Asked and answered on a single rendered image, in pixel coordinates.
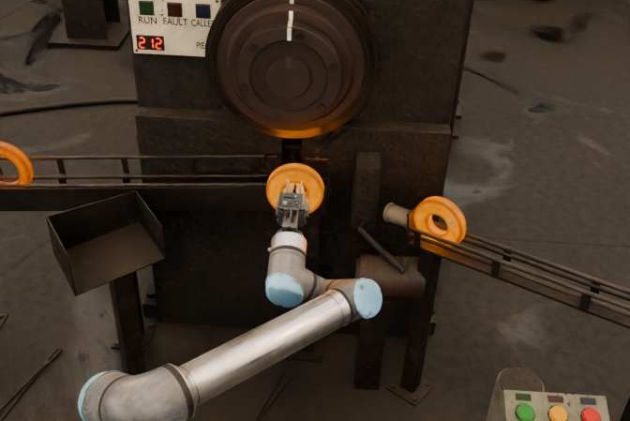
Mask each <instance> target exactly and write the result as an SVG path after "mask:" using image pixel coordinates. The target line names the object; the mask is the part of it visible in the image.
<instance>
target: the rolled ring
mask: <svg viewBox="0 0 630 421"><path fill-rule="evenodd" d="M0 156H2V157H5V158H8V159H9V160H10V161H12V162H13V163H14V164H15V166H16V167H17V169H18V171H19V175H20V177H19V180H17V181H15V182H10V183H9V182H3V181H0V184H30V183H31V181H32V179H33V167H32V164H31V162H30V160H29V158H28V157H27V156H26V154H25V153H24V152H23V151H21V150H20V149H19V148H17V147H16V146H14V145H12V144H10V143H5V142H1V141H0Z"/></svg>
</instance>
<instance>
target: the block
mask: <svg viewBox="0 0 630 421"><path fill-rule="evenodd" d="M381 175H382V156H381V154H380V153H378V152H365V151H358V152H356V153H355V156H354V168H353V181H352V203H351V228H352V230H356V226H357V225H358V223H359V222H360V221H361V220H362V219H364V220H365V221H366V222H367V224H366V225H365V226H364V228H363V229H364V230H365V231H374V230H375V228H376V221H377V212H378V202H379V194H380V184H381Z"/></svg>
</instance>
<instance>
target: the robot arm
mask: <svg viewBox="0 0 630 421"><path fill-rule="evenodd" d="M294 188H296V193H293V189H294ZM309 211H310V203H309V201H308V199H307V194H306V192H305V190H304V187H303V186H302V180H301V183H300V184H298V183H290V182H289V180H287V184H286V187H285V189H284V190H283V192H281V193H280V192H279V196H278V200H277V203H276V216H277V222H278V223H279V226H282V228H280V230H278V231H277V233H276V235H274V236H273V238H272V240H271V248H268V251H270V256H269V264H268V272H267V278H266V281H265V286H266V290H265V292H266V296H267V298H268V299H269V300H270V301H271V302H272V303H274V304H276V305H278V306H283V307H284V308H291V307H295V306H298V307H297V308H294V309H292V310H290V311H288V312H286V313H284V314H282V315H280V316H278V317H276V318H275V319H273V320H271V321H269V322H267V323H264V324H262V325H260V326H258V327H256V328H254V329H252V330H250V331H248V332H246V333H245V334H243V335H241V336H239V337H237V338H234V339H232V340H230V341H228V342H226V343H224V344H222V345H220V346H218V347H216V348H215V349H213V350H211V351H209V352H207V353H204V354H202V355H200V356H198V357H196V358H194V359H192V360H190V361H188V362H186V363H185V364H183V365H181V366H179V367H177V366H175V365H173V364H165V365H163V366H161V367H159V368H155V369H153V370H150V371H147V372H145V373H142V374H138V375H129V374H125V373H123V372H120V371H116V370H113V371H105V372H101V373H99V374H97V375H95V376H94V377H92V378H91V379H90V380H89V381H88V382H87V383H86V384H85V385H84V387H83V388H82V391H81V394H80V396H79V401H78V408H79V413H80V416H81V418H82V420H83V421H188V420H189V419H191V418H192V417H193V416H194V414H195V411H196V407H197V406H199V405H201V404H202V403H204V402H206V401H207V400H209V399H210V398H213V397H215V396H217V395H219V394H220V393H222V392H224V391H226V390H228V389H230V388H231V387H233V386H235V385H237V384H239V383H241V382H243V381H244V380H246V379H248V378H249V377H251V376H253V375H255V374H257V373H258V372H260V371H262V370H264V369H266V368H268V367H270V366H272V365H274V364H276V362H278V361H280V360H282V359H284V358H286V357H287V356H289V355H291V354H293V353H295V352H297V351H299V350H301V349H303V348H305V347H306V346H308V345H309V344H311V343H313V342H315V341H316V340H318V339H320V338H323V337H324V336H326V335H328V334H330V333H332V332H334V331H335V330H337V329H339V328H340V327H342V326H346V325H347V324H349V323H352V322H354V321H356V320H357V319H360V318H365V319H368V318H371V317H374V316H375V315H376V314H377V313H378V312H379V311H380V309H381V306H382V301H383V298H382V292H381V289H380V287H379V286H378V284H377V283H376V282H375V281H374V280H372V279H369V278H350V279H325V278H322V277H320V276H318V275H316V274H314V273H313V272H311V271H309V270H307V269H306V268H305V265H306V254H307V240H306V238H305V237H304V236H303V234H302V233H301V232H300V231H298V228H299V227H303V225H305V224H307V221H306V218H309Z"/></svg>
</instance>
